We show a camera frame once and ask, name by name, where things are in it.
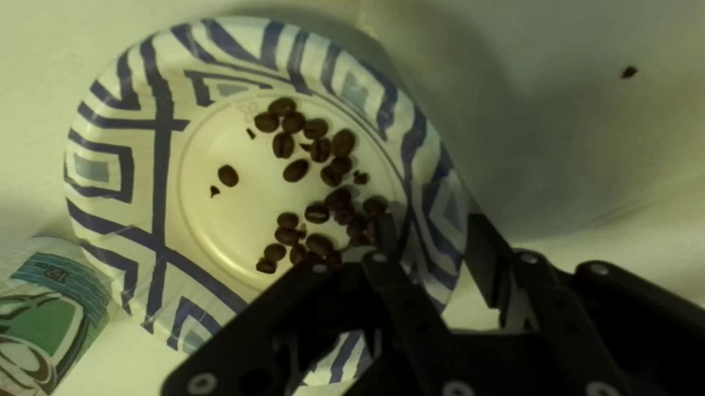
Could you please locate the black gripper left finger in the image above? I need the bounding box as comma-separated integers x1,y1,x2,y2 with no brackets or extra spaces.
162,215,471,396

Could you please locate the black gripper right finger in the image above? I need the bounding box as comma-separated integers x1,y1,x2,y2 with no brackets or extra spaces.
465,213,705,396

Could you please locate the blue patterned paper bowl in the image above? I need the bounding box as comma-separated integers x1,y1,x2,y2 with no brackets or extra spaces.
64,18,469,351

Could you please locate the coffee beans pile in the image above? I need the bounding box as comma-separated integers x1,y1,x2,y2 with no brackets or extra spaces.
192,97,406,277

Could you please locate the patterned paper coffee cup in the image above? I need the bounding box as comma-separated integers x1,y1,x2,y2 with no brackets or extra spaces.
0,238,113,396

